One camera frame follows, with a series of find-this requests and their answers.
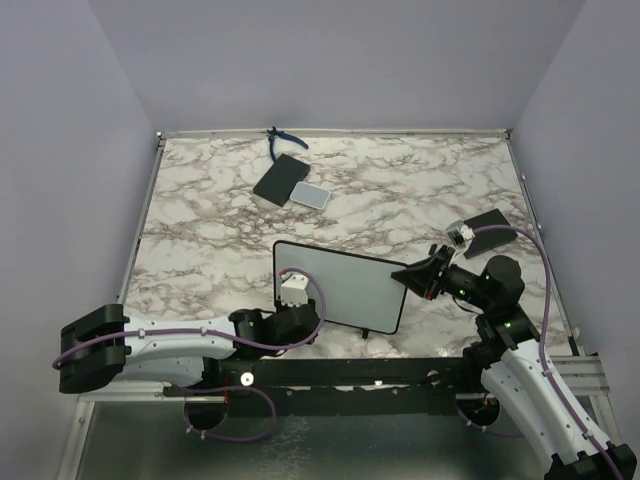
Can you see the small white square device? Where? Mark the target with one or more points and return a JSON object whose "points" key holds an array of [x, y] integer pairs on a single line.
{"points": [[310, 196]]}

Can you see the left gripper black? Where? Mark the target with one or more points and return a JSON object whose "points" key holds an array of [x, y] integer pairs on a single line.
{"points": [[281, 308]]}

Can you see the black eraser block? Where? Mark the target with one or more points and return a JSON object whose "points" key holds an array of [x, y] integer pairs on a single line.
{"points": [[489, 240]]}

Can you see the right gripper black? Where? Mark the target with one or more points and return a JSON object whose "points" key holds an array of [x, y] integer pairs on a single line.
{"points": [[426, 275]]}

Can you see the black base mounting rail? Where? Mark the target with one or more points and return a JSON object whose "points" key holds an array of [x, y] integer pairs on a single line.
{"points": [[338, 387]]}

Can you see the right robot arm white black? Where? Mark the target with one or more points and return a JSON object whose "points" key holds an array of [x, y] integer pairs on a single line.
{"points": [[510, 363]]}

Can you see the small whiteboard black frame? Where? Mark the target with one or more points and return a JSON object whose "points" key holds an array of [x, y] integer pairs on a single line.
{"points": [[358, 289]]}

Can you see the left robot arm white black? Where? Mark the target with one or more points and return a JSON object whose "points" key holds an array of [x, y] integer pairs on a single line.
{"points": [[106, 345]]}

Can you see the black rectangular box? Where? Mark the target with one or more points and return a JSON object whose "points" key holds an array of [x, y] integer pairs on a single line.
{"points": [[277, 184]]}

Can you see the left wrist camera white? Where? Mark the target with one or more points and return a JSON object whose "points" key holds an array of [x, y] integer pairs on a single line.
{"points": [[293, 290]]}

